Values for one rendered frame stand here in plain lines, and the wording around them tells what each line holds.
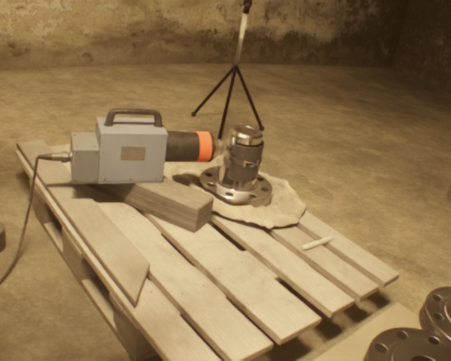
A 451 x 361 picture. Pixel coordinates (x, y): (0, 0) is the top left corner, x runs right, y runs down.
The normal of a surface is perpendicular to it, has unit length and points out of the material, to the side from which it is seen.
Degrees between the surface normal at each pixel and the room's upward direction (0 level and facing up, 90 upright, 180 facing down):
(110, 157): 90
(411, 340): 0
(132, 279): 0
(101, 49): 90
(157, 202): 90
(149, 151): 90
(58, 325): 0
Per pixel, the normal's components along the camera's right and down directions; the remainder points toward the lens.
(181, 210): -0.45, 0.32
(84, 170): 0.33, 0.46
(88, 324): 0.16, -0.89
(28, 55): 0.60, 0.44
